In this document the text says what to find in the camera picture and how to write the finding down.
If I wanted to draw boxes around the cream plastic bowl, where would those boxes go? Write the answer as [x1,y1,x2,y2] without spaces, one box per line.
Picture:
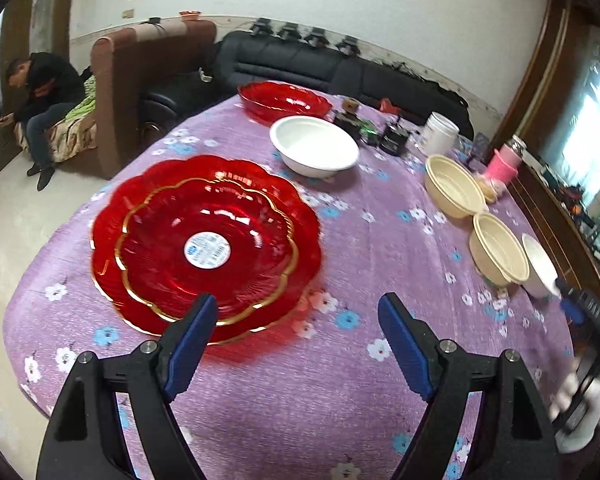
[425,155,488,220]
[469,212,530,287]

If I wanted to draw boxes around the gloved right hand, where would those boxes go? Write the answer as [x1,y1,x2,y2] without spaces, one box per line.
[548,352,600,454]

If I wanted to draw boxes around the wooden sideboard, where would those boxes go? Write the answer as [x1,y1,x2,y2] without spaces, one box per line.
[508,151,600,298]

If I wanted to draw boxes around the small white bowl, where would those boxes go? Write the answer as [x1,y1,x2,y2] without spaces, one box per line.
[521,233,560,299]

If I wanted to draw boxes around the purple floral tablecloth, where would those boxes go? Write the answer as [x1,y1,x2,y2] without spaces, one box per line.
[3,98,573,479]

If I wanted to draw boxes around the pink sleeved thermos bottle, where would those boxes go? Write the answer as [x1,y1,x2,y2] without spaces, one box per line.
[484,136,527,193]

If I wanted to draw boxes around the large red scalloped plate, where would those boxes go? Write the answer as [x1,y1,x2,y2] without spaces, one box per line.
[91,155,322,346]

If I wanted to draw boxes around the white plastic jar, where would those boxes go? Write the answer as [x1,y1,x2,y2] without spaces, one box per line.
[418,112,460,156]

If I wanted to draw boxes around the black cylindrical motor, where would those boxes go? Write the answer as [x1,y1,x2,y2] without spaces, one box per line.
[332,112,362,142]

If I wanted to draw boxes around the wooden spool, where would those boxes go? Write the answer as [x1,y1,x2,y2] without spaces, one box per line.
[342,98,360,115]

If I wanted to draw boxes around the black leather sofa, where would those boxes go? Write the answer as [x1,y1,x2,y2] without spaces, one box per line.
[137,30,475,140]

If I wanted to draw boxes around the seated man in black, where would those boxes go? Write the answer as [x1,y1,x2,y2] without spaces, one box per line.
[0,52,85,192]

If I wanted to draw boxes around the brown sofa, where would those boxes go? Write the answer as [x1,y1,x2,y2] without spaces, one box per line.
[48,18,216,179]

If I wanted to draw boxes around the red glass bowl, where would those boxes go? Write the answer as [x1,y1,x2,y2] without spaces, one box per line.
[238,80,332,125]

